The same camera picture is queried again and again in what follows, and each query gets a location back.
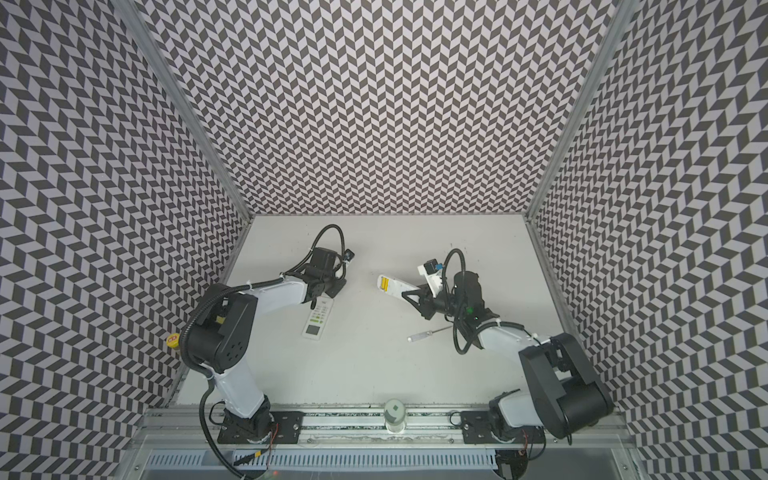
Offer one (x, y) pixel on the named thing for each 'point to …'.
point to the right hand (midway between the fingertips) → (405, 301)
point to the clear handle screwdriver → (430, 332)
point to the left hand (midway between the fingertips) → (334, 276)
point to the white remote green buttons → (394, 288)
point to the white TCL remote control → (318, 318)
